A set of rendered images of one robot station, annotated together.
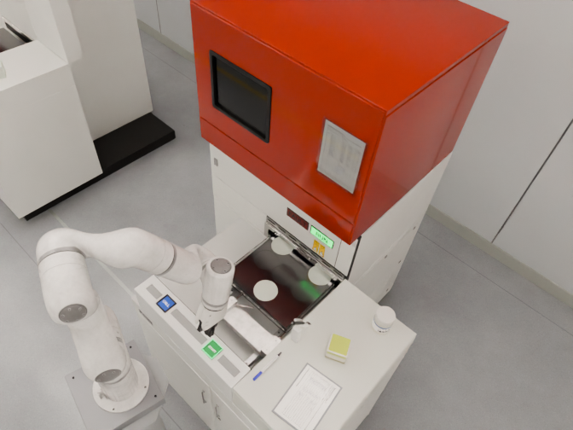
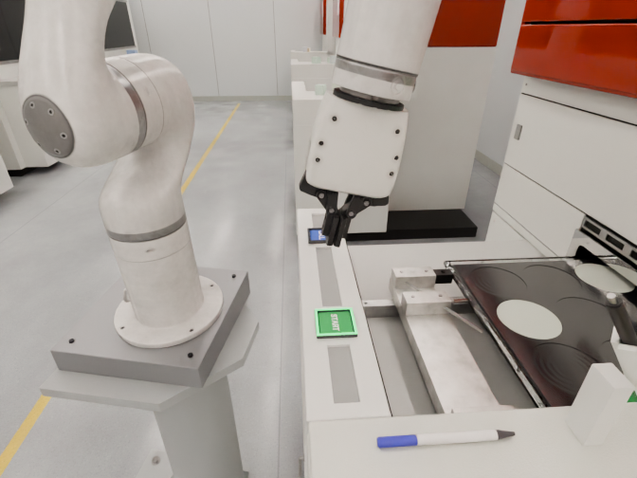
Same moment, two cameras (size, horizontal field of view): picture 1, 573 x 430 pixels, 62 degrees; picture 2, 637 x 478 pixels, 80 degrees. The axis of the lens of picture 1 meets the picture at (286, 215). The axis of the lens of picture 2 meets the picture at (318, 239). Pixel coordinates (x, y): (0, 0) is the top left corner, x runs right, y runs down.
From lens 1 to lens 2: 1.31 m
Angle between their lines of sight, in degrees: 42
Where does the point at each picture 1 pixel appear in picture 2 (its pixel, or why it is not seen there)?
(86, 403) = (111, 302)
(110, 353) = (61, 50)
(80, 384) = not seen: hidden behind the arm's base
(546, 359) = not seen: outside the picture
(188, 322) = (332, 269)
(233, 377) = (331, 400)
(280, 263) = (589, 297)
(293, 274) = not seen: hidden behind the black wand
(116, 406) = (129, 326)
